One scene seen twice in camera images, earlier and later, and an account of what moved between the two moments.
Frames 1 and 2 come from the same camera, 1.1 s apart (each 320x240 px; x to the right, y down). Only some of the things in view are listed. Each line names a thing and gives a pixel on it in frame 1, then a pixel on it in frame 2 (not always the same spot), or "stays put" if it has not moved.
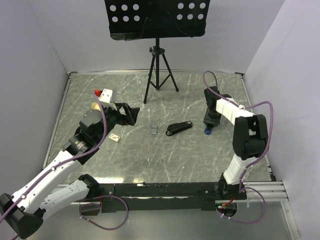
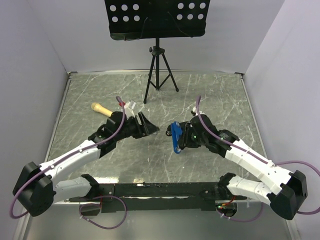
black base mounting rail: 164,197 stays put
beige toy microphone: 95,106 stays put
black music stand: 140,19 stays put
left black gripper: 124,119 -> 146,129
